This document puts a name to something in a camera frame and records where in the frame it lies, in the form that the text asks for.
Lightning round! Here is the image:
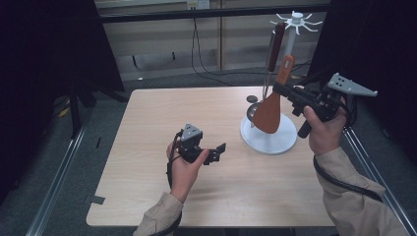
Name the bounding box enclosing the orange spatula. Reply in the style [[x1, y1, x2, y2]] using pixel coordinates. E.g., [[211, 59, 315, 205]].
[[252, 54, 296, 135]]

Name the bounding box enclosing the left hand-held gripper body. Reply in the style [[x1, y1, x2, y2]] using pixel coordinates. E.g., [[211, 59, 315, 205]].
[[176, 122, 210, 164]]

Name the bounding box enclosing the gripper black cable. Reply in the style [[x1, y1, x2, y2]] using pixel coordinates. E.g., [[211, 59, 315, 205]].
[[149, 129, 185, 236], [313, 94, 385, 203]]

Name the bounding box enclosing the person's left hand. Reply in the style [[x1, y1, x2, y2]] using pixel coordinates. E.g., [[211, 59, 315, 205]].
[[165, 141, 210, 204]]

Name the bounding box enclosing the person's right hand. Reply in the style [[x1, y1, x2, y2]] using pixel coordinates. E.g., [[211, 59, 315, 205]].
[[303, 97, 349, 157]]

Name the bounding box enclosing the black wall cable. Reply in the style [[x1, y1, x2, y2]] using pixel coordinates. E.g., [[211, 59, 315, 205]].
[[191, 17, 313, 87]]

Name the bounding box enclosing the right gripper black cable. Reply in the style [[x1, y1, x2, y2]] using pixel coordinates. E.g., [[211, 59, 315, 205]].
[[313, 94, 385, 203]]

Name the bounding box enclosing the metal floor rail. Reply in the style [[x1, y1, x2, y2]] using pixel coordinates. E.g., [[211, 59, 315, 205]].
[[26, 121, 89, 236], [340, 126, 417, 236]]

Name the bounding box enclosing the white utensil rack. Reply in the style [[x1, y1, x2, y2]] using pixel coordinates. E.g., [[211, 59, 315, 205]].
[[239, 10, 324, 155]]

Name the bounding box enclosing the grey tape piece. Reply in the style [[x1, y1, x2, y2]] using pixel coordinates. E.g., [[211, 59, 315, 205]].
[[83, 195, 106, 206]]

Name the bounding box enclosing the black horizontal bar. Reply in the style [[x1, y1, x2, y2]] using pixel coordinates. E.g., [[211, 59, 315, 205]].
[[97, 3, 330, 24]]

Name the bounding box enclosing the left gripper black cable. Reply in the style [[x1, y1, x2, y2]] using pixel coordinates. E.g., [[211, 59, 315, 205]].
[[149, 129, 185, 236]]

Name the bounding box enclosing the brown-handled steel ladle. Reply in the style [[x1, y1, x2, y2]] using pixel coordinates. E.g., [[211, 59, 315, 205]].
[[246, 22, 286, 122]]

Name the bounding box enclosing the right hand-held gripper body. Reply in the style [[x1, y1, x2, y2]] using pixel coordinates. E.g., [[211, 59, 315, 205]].
[[288, 72, 379, 140]]

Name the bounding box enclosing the dark curtain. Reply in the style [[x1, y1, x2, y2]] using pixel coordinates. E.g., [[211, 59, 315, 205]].
[[0, 0, 126, 205], [308, 0, 417, 165]]

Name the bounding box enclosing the white power outlet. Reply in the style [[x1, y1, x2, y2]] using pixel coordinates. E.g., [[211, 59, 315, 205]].
[[186, 0, 210, 10]]

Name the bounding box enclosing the black metal stand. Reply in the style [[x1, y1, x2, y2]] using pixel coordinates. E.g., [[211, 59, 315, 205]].
[[68, 77, 83, 139]]

